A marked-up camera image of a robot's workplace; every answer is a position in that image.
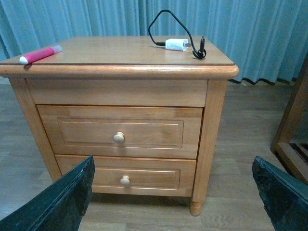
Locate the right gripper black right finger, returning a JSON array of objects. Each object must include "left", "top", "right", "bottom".
[{"left": 252, "top": 156, "right": 308, "bottom": 231}]

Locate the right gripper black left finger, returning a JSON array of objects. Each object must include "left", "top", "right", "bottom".
[{"left": 0, "top": 156, "right": 95, "bottom": 231}]

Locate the wooden drawer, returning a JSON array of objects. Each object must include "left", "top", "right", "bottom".
[
  {"left": 55, "top": 154, "right": 197, "bottom": 198},
  {"left": 38, "top": 105, "right": 203, "bottom": 159}
]

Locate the pink marker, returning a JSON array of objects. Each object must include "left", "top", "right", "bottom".
[{"left": 19, "top": 45, "right": 63, "bottom": 65}]

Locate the wooden nightstand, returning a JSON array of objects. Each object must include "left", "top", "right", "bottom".
[{"left": 0, "top": 36, "right": 239, "bottom": 216}]

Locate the grey-green curtain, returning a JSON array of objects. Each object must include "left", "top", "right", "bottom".
[{"left": 0, "top": 0, "right": 308, "bottom": 83}]

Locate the white USB charger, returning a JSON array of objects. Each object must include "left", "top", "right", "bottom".
[{"left": 165, "top": 38, "right": 192, "bottom": 51}]

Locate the dark wooden furniture frame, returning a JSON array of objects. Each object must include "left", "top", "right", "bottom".
[{"left": 270, "top": 57, "right": 308, "bottom": 184}]

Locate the black USB cable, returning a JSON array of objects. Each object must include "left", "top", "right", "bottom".
[{"left": 148, "top": 9, "right": 207, "bottom": 60}]

